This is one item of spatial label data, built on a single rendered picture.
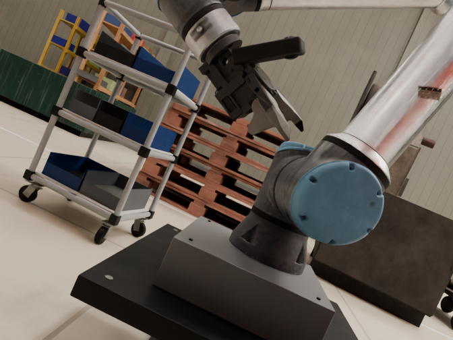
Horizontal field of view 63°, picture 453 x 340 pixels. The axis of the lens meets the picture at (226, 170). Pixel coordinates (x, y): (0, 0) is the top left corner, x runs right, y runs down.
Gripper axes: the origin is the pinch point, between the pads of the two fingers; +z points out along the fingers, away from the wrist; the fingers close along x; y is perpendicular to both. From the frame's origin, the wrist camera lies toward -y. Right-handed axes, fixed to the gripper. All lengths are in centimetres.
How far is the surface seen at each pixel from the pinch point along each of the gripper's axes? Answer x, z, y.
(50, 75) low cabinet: -336, -265, 280
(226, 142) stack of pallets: -229, -34, 96
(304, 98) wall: -863, -71, 98
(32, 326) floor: 3, -1, 81
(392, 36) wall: -943, -65, -141
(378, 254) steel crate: -215, 104, 47
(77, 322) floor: -8, 5, 80
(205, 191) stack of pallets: -215, -10, 133
